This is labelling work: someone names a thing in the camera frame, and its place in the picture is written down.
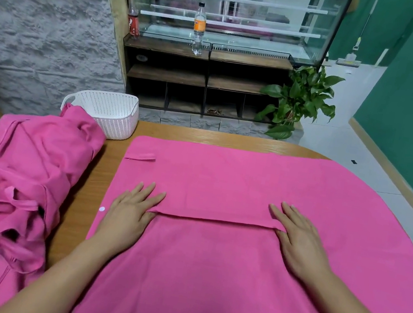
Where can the person's left hand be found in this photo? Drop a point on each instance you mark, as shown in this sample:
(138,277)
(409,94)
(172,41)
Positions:
(127,216)

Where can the person's right hand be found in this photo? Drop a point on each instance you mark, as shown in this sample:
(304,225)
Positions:
(302,245)

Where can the pink towel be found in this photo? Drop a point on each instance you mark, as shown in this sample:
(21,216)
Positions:
(247,287)

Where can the white woven plastic basket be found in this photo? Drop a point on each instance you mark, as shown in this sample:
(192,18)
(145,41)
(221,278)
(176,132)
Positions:
(107,112)

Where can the pile of pink cloths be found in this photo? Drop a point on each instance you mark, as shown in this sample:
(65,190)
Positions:
(12,185)

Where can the person's left forearm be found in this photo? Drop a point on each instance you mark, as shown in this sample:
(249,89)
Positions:
(50,286)

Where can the green potted plant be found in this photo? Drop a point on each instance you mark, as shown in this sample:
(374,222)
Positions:
(294,102)

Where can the dark wooden shelf cabinet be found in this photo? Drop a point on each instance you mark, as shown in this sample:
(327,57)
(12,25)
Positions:
(180,75)

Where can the white mop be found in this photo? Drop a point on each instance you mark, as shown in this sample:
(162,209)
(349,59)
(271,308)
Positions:
(349,60)

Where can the red label cola bottle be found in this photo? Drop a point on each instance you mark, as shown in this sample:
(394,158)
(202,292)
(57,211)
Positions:
(133,22)

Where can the clear bottle with orange label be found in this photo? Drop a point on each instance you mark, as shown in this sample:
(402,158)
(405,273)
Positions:
(200,27)

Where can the glass display case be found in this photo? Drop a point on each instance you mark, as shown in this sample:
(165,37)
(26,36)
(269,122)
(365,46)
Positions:
(239,10)

